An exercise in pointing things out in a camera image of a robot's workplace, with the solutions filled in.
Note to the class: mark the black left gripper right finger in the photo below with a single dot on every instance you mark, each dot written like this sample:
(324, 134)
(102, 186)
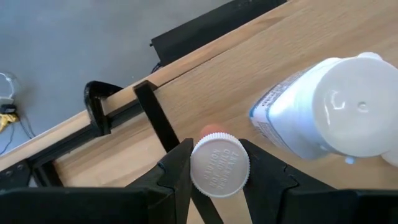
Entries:
(267, 177)

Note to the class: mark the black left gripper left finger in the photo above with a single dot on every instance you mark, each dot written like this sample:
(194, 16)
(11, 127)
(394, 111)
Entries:
(174, 174)

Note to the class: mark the red pill vial white cap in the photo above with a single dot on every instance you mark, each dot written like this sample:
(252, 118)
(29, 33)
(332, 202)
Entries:
(219, 165)

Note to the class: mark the large round white bottle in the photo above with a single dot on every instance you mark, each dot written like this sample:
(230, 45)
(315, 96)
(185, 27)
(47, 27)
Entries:
(351, 105)

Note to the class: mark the wooden shelf black metal frame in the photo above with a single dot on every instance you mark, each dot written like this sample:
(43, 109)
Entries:
(248, 77)

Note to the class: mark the black table clamp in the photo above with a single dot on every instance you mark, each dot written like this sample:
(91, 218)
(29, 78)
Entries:
(96, 115)

